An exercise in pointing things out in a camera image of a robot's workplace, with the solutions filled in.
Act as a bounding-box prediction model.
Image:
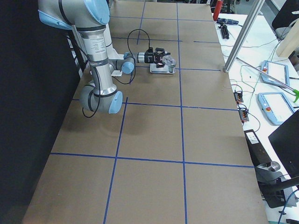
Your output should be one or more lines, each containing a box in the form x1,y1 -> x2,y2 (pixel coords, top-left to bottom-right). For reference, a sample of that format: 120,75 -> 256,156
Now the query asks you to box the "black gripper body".
144,51 -> 155,63

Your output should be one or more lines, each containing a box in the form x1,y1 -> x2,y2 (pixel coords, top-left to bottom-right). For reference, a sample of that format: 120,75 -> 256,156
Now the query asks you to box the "glass sauce bottle steel spout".
162,55 -> 177,74

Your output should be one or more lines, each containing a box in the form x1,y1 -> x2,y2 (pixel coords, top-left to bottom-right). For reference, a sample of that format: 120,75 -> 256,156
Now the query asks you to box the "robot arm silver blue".
38,0 -> 176,114

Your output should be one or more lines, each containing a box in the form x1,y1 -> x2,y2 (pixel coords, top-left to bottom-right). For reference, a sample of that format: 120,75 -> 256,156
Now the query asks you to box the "digital kitchen scale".
149,63 -> 176,74

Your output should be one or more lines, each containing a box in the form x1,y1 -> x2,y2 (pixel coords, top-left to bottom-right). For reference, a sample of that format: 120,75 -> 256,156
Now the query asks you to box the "black folded tripod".
219,22 -> 229,39

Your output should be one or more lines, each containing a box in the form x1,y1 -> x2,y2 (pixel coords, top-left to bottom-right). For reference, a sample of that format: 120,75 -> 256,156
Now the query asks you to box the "red cylinder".
213,0 -> 223,21

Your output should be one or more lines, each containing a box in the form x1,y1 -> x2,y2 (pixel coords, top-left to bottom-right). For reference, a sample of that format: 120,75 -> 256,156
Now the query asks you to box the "orange connector board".
234,91 -> 243,104
237,104 -> 249,125

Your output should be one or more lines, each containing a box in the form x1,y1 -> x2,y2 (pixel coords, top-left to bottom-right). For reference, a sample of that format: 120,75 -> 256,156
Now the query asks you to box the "grey teach pendant red button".
257,92 -> 295,126

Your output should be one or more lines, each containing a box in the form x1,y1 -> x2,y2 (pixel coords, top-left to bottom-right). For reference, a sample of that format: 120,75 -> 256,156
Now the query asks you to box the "wooden board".
276,20 -> 299,57

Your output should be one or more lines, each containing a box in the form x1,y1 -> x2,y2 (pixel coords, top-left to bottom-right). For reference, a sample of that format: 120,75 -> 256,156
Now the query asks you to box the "black device with label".
244,129 -> 271,167

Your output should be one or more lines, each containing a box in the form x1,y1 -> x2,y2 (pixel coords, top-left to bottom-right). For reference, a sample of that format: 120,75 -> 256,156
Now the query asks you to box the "long metal reacher rod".
236,57 -> 299,103

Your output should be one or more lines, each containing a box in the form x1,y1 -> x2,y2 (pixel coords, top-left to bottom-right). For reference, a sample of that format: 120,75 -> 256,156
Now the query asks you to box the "black monitor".
268,111 -> 299,177

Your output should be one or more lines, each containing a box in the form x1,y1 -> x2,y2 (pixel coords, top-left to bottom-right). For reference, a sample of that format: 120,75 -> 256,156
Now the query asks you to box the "black clamp stand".
255,164 -> 299,208

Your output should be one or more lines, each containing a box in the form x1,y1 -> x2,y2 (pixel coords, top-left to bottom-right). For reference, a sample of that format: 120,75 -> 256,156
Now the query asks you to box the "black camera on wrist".
145,47 -> 153,54

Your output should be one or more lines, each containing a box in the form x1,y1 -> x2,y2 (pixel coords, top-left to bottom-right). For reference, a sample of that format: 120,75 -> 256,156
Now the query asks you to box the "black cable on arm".
81,29 -> 151,119

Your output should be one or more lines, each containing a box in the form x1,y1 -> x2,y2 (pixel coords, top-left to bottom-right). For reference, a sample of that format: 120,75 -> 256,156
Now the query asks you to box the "aluminium frame post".
224,0 -> 265,73

